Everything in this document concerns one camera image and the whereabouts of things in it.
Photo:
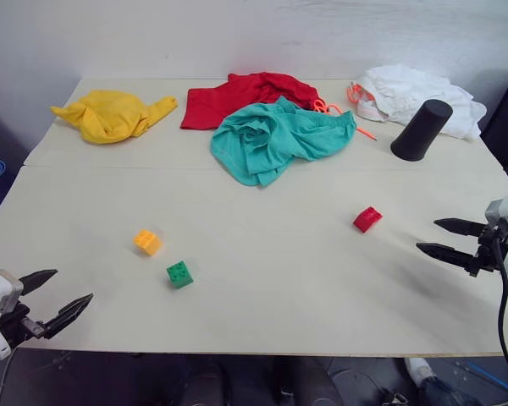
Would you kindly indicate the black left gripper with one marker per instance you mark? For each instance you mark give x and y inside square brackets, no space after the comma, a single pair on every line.
[14,327]

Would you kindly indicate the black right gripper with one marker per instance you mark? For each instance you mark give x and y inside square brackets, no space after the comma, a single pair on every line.
[489,256]

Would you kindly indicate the red toy brick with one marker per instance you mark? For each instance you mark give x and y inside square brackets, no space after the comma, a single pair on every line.
[367,219]

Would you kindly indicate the orange toy brick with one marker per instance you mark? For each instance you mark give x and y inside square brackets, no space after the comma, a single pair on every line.
[148,242]

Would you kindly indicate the black plastic cup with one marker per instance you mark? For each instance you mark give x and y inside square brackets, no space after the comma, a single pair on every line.
[421,131]

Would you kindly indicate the black chair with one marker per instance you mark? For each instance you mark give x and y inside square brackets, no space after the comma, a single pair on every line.
[506,122]

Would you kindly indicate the green toy brick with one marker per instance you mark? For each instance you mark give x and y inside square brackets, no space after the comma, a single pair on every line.
[180,274]

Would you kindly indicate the white shoe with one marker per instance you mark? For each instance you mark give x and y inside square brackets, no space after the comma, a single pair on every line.
[421,372]

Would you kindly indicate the white crumpled cloth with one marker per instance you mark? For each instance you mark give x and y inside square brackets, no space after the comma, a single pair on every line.
[415,91]

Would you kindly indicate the yellow crumpled cloth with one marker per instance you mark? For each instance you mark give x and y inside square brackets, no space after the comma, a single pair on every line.
[110,114]

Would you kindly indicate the teal crumpled cloth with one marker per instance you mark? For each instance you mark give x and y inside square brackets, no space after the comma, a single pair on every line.
[275,137]

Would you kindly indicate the red shorts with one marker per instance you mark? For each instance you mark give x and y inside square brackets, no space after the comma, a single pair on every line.
[220,103]

